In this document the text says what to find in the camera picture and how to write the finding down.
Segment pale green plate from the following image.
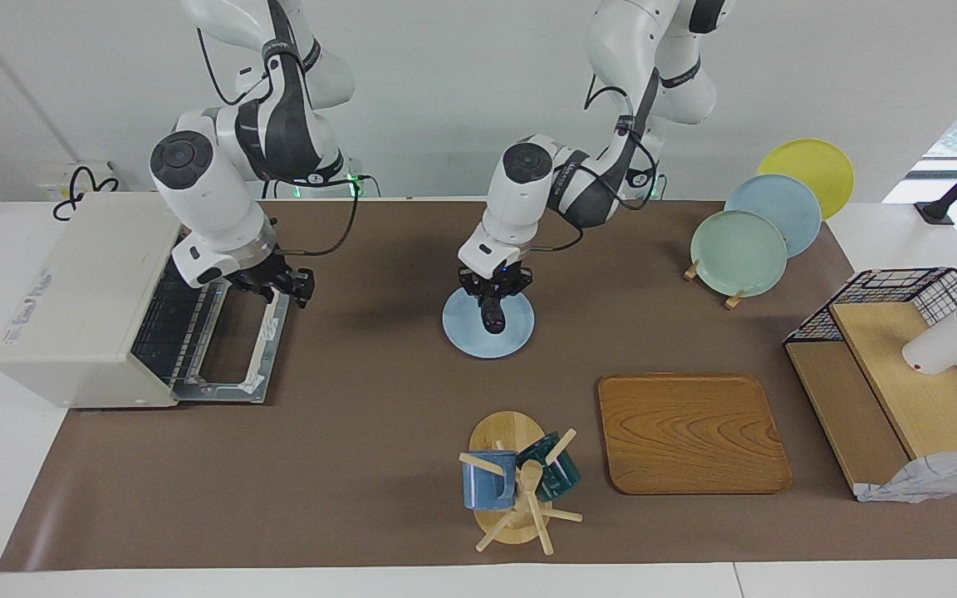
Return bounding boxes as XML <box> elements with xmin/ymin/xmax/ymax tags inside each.
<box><xmin>690</xmin><ymin>210</ymin><xmax>788</xmax><ymax>297</ymax></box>

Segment dark green mug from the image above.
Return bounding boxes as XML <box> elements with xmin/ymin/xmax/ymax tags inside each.
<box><xmin>516</xmin><ymin>432</ymin><xmax>582</xmax><ymax>502</ymax></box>

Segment white grid patterned cloth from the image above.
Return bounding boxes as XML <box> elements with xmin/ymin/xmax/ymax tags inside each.
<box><xmin>854</xmin><ymin>447</ymin><xmax>957</xmax><ymax>504</ymax></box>

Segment black looped power cable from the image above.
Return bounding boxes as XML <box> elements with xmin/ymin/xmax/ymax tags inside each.
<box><xmin>52</xmin><ymin>166</ymin><xmax>120</xmax><ymax>222</ymax></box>

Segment rectangular wooden tray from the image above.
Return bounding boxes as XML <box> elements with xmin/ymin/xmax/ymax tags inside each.
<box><xmin>597</xmin><ymin>373</ymin><xmax>793</xmax><ymax>496</ymax></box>

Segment black wire basket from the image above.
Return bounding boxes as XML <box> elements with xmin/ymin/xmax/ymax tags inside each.
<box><xmin>783</xmin><ymin>267</ymin><xmax>957</xmax><ymax>439</ymax></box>

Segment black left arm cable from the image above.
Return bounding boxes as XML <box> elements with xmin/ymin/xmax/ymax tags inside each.
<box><xmin>528</xmin><ymin>73</ymin><xmax>662</xmax><ymax>252</ymax></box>

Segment brown table mat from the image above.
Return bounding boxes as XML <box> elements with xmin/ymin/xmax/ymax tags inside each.
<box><xmin>0</xmin><ymin>199</ymin><xmax>957</xmax><ymax>572</ymax></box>

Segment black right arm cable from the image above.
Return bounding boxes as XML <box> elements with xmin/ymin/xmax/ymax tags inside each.
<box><xmin>196</xmin><ymin>25</ymin><xmax>363</xmax><ymax>258</ymax></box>

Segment beige toaster oven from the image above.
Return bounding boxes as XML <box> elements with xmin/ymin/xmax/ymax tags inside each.
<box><xmin>0</xmin><ymin>191</ymin><xmax>292</xmax><ymax>409</ymax></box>

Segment light blue racked plate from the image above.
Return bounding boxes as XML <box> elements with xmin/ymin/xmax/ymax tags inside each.
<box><xmin>724</xmin><ymin>174</ymin><xmax>822</xmax><ymax>258</ymax></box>

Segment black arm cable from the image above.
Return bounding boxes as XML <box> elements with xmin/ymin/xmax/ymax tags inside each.
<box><xmin>528</xmin><ymin>73</ymin><xmax>662</xmax><ymax>252</ymax></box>
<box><xmin>196</xmin><ymin>25</ymin><xmax>363</xmax><ymax>258</ymax></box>

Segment oven glass door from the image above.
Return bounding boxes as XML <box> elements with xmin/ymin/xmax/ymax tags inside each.
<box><xmin>169</xmin><ymin>270</ymin><xmax>292</xmax><ymax>405</ymax></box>

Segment yellow plate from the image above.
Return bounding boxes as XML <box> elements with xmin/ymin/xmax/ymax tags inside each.
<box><xmin>757</xmin><ymin>138</ymin><xmax>855</xmax><ymax>221</ymax></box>

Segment white wall power outlet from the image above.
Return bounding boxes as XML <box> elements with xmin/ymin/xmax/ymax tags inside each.
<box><xmin>37</xmin><ymin>159</ymin><xmax>118</xmax><ymax>202</ymax></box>

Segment white cup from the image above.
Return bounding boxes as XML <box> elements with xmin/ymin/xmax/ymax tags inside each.
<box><xmin>901</xmin><ymin>308</ymin><xmax>957</xmax><ymax>375</ymax></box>

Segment blue mug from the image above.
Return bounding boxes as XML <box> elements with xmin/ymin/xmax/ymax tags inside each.
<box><xmin>462</xmin><ymin>449</ymin><xmax>519</xmax><ymax>511</ymax></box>

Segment wooden mug tree stand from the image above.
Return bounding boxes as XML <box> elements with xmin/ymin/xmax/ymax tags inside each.
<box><xmin>458</xmin><ymin>411</ymin><xmax>584</xmax><ymax>556</ymax></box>

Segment wooden shelf unit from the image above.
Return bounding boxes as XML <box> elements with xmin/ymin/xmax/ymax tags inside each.
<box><xmin>784</xmin><ymin>301</ymin><xmax>957</xmax><ymax>499</ymax></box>

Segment wooden plate rack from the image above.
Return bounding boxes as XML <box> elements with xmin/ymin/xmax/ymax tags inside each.
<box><xmin>684</xmin><ymin>259</ymin><xmax>758</xmax><ymax>310</ymax></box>

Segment metal oven wire rack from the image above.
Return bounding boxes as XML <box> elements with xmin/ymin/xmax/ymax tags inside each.
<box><xmin>131</xmin><ymin>249</ymin><xmax>226</xmax><ymax>387</ymax></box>

